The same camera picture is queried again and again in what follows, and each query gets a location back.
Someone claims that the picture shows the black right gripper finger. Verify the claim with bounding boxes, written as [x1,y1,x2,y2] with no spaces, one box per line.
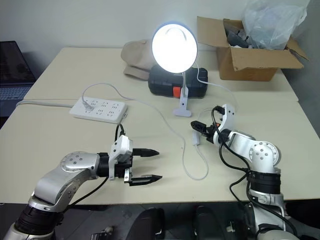
[190,120,209,131]
[193,127,213,143]

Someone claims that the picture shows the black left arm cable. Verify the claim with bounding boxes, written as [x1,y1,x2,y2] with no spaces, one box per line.
[66,123,125,209]

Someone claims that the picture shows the white power strip cable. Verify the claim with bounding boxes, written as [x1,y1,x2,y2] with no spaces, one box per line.
[15,99,74,109]

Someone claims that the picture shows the black case with orange latch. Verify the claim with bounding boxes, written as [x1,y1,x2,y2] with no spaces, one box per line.
[147,65,209,99]

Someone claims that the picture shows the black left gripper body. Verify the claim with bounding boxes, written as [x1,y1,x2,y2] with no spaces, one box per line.
[115,159,134,185]

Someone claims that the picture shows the white power strip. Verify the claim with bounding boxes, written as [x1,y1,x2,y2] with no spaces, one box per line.
[68,97,129,125]

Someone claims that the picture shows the brown cardboard box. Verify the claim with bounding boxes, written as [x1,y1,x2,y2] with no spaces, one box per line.
[196,15,309,82]

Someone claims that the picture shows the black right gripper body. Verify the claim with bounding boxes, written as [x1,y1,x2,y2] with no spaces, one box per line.
[205,123,223,146]

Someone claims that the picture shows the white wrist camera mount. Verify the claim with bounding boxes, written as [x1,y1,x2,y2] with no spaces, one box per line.
[108,134,134,181]
[215,103,237,138]

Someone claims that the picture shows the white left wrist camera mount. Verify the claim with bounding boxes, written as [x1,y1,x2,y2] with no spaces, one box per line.
[108,134,134,181]

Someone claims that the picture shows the dark rounded shape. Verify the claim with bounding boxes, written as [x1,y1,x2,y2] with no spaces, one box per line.
[194,205,226,240]
[129,207,166,240]

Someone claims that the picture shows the clear plastic bag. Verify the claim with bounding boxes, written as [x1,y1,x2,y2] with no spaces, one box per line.
[243,0,308,51]

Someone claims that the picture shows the white lamp cord with plug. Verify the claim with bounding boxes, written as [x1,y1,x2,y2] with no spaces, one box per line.
[81,62,238,181]

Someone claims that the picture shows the white clip desk lamp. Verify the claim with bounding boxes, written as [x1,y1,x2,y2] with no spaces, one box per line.
[151,20,200,118]

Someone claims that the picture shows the dark items in box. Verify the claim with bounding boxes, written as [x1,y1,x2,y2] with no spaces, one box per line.
[223,18,251,49]

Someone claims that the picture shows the white inline cord switch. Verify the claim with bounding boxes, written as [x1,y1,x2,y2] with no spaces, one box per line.
[190,130,202,147]

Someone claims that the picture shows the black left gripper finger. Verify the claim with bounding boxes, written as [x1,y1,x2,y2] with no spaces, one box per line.
[128,174,164,188]
[132,147,160,159]

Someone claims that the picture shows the beige cap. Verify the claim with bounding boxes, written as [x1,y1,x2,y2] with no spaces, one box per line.
[120,39,158,81]

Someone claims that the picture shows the dark laptop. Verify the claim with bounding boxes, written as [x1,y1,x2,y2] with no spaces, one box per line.
[0,40,36,119]

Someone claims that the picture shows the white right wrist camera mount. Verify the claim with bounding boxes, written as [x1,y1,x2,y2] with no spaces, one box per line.
[215,103,237,138]

